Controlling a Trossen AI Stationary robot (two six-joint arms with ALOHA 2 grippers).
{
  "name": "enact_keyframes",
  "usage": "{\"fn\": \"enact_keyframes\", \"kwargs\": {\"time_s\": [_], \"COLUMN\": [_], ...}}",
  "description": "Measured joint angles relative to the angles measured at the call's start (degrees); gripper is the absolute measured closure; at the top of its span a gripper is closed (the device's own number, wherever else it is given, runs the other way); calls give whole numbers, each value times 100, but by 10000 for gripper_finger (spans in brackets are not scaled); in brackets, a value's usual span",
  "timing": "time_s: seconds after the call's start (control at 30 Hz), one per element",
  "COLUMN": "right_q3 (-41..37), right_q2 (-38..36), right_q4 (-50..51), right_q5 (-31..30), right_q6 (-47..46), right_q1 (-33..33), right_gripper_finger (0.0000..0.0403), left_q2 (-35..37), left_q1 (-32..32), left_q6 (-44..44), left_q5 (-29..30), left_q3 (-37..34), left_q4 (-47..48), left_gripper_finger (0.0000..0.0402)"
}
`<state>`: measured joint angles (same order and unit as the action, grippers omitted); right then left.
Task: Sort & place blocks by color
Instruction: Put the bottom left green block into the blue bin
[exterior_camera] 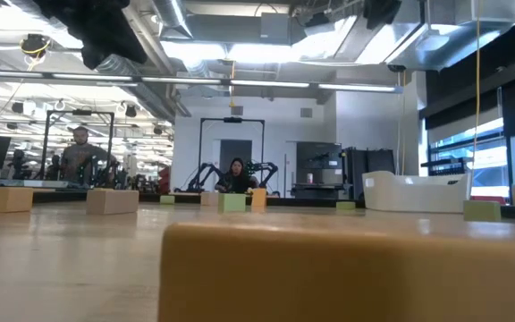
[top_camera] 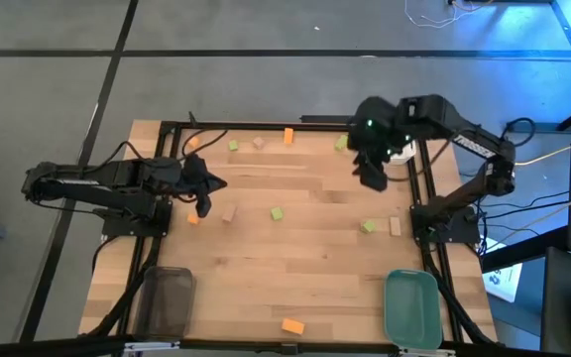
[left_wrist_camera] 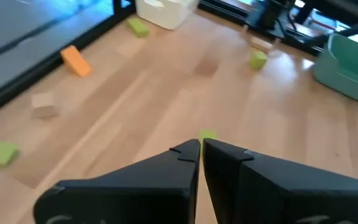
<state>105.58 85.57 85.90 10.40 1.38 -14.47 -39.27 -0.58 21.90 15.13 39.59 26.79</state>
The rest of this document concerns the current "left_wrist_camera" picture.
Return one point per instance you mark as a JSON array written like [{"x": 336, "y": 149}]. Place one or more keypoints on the black aluminium table rail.
[
  {"x": 225, "y": 14},
  {"x": 42, "y": 65}
]

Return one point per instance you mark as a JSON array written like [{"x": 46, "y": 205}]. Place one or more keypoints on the small green block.
[{"x": 207, "y": 134}]

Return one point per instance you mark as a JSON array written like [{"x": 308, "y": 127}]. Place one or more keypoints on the orange rectangular block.
[{"x": 75, "y": 61}]

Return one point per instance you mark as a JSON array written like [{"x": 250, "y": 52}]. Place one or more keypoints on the teal plastic bin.
[{"x": 346, "y": 71}]

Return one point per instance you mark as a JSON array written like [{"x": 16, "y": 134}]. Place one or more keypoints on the natural wood square block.
[{"x": 43, "y": 105}]

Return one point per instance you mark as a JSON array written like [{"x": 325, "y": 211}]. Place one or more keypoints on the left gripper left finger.
[{"x": 154, "y": 186}]

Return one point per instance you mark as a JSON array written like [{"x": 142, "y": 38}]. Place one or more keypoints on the white plastic bin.
[{"x": 166, "y": 14}]

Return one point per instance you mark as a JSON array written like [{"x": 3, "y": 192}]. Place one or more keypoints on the green cube block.
[{"x": 257, "y": 60}]

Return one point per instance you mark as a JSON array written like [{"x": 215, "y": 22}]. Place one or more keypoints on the natural wood rectangular block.
[{"x": 261, "y": 43}]

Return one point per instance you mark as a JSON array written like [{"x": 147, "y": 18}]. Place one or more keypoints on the green rectangular block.
[{"x": 138, "y": 27}]

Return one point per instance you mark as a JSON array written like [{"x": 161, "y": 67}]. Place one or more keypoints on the black diagonal frame strut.
[{"x": 346, "y": 31}]

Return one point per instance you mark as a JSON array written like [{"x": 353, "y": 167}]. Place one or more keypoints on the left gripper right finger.
[{"x": 275, "y": 193}]

